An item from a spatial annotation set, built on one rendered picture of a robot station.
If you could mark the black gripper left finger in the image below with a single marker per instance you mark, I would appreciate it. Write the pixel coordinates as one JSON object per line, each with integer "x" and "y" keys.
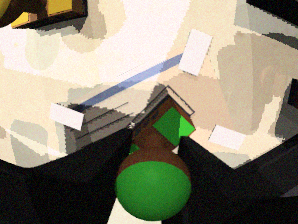
{"x": 76, "y": 189}

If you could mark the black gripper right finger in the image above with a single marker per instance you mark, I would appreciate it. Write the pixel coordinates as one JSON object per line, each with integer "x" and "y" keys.
{"x": 222, "y": 196}

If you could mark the red-handled rubber stamp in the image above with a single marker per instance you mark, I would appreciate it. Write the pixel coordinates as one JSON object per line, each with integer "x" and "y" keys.
{"x": 293, "y": 95}

